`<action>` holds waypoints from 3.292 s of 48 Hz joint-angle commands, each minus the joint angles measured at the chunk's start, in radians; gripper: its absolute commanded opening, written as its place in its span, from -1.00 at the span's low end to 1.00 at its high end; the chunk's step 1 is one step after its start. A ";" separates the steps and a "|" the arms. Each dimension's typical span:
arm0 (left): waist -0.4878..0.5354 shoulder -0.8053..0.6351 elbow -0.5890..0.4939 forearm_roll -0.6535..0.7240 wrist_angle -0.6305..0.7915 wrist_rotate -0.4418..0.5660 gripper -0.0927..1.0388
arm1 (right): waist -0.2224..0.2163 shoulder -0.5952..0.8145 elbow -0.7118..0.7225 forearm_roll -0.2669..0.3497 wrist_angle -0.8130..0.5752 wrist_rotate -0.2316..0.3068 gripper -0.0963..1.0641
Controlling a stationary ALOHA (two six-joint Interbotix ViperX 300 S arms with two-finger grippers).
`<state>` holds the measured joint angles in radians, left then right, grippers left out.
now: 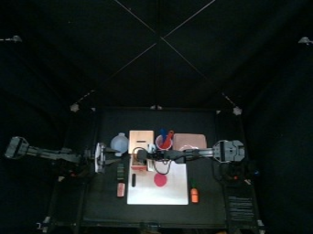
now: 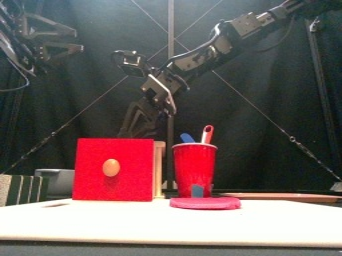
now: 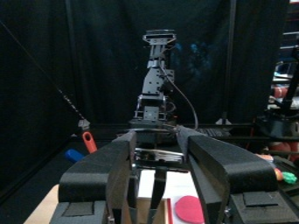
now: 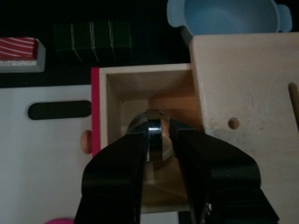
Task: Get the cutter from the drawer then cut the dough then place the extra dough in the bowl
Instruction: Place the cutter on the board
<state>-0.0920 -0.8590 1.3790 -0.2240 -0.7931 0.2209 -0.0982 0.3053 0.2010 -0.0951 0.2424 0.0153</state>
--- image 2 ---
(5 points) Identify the grey vertical frame pole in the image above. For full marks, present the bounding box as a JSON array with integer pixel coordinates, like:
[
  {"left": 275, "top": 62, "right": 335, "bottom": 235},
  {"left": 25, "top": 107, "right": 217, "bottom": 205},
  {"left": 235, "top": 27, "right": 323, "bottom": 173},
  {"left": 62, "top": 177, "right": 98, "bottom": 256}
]
[{"left": 166, "top": 0, "right": 176, "bottom": 192}]

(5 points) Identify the blue tape piece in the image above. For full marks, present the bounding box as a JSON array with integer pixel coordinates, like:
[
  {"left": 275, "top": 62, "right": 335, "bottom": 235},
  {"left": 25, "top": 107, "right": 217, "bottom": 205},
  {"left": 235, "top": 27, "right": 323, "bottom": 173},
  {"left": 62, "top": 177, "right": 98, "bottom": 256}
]
[{"left": 190, "top": 183, "right": 206, "bottom": 199}]

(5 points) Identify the blue tool handle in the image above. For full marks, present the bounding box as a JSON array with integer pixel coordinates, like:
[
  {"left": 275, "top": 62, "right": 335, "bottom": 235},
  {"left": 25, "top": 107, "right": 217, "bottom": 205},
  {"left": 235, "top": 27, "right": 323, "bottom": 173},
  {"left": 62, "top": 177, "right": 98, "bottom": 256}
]
[{"left": 179, "top": 132, "right": 198, "bottom": 145}]

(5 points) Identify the red tool handle with hole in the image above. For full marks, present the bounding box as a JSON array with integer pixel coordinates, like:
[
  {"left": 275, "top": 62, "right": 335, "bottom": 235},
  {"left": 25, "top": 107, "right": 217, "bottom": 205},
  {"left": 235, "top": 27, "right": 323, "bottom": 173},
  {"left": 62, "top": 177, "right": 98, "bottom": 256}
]
[{"left": 199, "top": 124, "right": 217, "bottom": 145}]

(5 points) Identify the red plastic cup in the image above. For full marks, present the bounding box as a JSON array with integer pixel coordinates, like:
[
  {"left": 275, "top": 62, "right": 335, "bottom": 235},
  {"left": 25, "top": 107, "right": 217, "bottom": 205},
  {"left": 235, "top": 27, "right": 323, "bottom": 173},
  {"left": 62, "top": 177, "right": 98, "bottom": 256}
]
[{"left": 171, "top": 142, "right": 219, "bottom": 199}]

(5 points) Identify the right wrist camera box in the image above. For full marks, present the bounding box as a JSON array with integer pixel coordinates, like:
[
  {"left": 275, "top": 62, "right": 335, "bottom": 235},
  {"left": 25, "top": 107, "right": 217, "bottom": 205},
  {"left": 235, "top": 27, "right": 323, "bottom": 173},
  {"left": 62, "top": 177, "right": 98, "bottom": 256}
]
[{"left": 110, "top": 49, "right": 151, "bottom": 79}]

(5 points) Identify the flat wooden tray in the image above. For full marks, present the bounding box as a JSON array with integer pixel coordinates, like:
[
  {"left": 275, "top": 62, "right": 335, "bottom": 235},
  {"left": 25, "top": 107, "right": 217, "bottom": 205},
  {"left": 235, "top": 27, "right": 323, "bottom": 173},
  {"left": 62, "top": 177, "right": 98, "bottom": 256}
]
[{"left": 217, "top": 191, "right": 342, "bottom": 205}]

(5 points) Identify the grey bowl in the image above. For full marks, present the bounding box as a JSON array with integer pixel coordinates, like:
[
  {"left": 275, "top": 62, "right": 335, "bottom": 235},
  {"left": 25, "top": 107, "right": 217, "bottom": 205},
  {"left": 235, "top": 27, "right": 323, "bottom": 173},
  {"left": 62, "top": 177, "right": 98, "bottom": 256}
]
[{"left": 33, "top": 167, "right": 76, "bottom": 198}]

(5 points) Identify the flat pink dough disc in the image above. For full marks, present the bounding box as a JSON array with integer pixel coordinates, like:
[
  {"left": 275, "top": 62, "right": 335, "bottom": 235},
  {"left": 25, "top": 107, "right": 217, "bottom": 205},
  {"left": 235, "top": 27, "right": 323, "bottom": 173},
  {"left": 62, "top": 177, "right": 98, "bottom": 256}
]
[{"left": 168, "top": 196, "right": 243, "bottom": 211}]

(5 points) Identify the left arm cable loop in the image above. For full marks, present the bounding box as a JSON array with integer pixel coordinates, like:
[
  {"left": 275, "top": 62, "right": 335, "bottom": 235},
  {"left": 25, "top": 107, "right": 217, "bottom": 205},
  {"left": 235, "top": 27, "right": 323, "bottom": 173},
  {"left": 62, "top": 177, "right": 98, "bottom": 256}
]
[{"left": 0, "top": 54, "right": 32, "bottom": 94}]

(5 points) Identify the green white striped cloth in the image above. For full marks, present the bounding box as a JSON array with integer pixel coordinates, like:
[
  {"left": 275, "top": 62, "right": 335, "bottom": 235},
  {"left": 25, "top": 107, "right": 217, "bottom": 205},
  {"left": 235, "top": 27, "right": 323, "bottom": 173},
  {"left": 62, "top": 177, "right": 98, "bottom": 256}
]
[{"left": 0, "top": 173, "right": 51, "bottom": 208}]

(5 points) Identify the light cutting board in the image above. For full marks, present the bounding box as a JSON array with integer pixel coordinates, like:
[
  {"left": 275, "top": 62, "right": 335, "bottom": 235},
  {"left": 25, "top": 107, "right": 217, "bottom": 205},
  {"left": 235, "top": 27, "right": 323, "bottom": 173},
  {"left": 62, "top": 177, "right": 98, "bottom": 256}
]
[{"left": 0, "top": 198, "right": 342, "bottom": 250}]

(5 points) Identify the red drawer with wooden knob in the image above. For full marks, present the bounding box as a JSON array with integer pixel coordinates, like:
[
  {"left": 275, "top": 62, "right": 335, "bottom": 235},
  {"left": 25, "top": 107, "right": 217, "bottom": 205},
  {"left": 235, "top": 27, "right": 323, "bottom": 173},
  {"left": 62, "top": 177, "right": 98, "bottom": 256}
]
[{"left": 71, "top": 137, "right": 156, "bottom": 203}]

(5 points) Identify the black frame pole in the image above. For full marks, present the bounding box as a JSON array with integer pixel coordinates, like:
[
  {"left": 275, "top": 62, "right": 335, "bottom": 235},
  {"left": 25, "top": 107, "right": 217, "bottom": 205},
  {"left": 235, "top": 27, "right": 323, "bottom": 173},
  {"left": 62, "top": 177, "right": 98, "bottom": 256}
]
[{"left": 305, "top": 14, "right": 342, "bottom": 164}]

